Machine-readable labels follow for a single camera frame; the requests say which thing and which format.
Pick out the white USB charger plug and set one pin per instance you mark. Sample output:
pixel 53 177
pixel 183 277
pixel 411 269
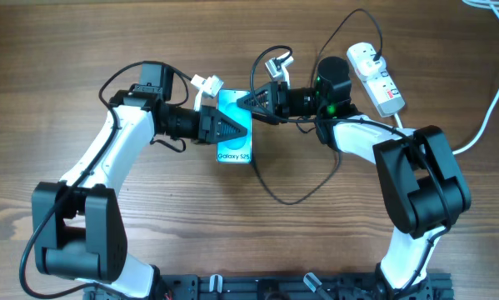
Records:
pixel 368 68

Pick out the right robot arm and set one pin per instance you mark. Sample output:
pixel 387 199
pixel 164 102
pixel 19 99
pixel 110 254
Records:
pixel 423 188

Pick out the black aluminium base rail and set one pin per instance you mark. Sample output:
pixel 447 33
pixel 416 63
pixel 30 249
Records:
pixel 342 286

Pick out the Galaxy S25 smartphone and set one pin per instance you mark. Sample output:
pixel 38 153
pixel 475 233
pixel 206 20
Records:
pixel 237 150

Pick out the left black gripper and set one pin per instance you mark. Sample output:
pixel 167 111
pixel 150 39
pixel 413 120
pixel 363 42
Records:
pixel 207 127

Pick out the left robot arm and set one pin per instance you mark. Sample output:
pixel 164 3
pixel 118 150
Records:
pixel 78 232

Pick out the white power strip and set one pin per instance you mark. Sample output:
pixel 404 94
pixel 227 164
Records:
pixel 381 89

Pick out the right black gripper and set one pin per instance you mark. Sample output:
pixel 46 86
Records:
pixel 277 97

